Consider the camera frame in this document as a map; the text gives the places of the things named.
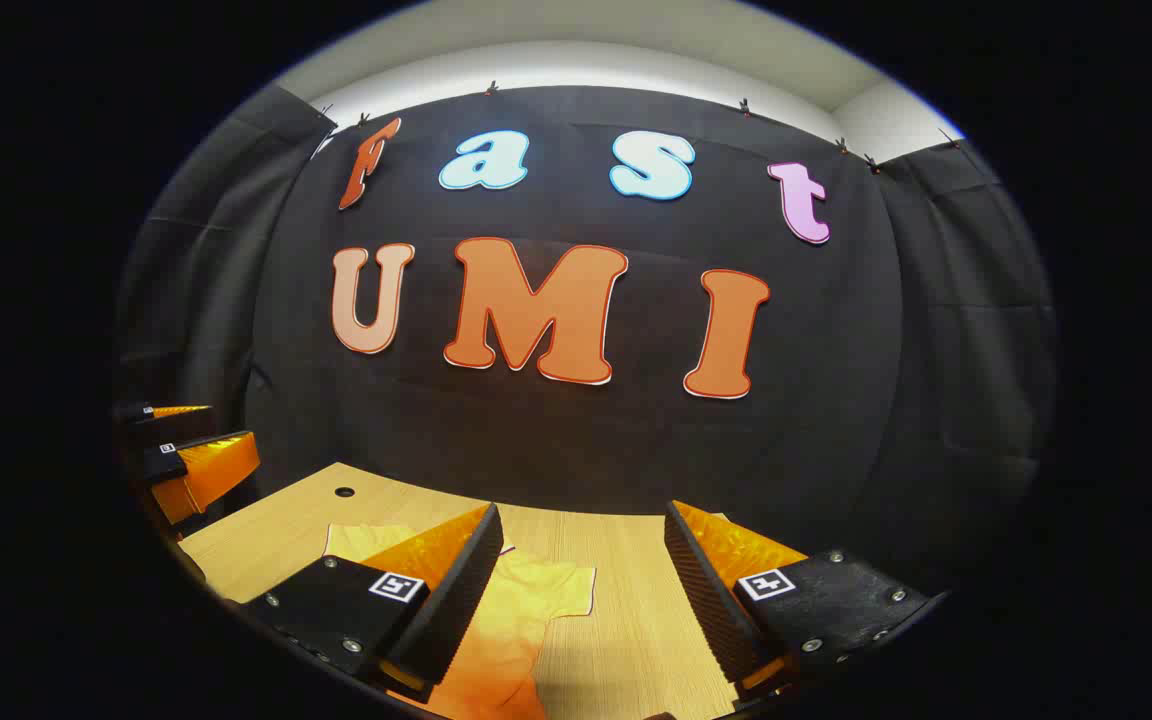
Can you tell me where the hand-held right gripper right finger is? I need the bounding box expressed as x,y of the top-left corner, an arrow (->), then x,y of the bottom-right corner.
663,500 -> 949,706

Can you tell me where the orange T-shirt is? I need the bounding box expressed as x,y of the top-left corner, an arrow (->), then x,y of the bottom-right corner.
324,522 -> 597,720

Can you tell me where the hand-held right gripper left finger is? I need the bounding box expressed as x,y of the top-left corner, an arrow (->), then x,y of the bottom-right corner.
241,503 -> 505,701

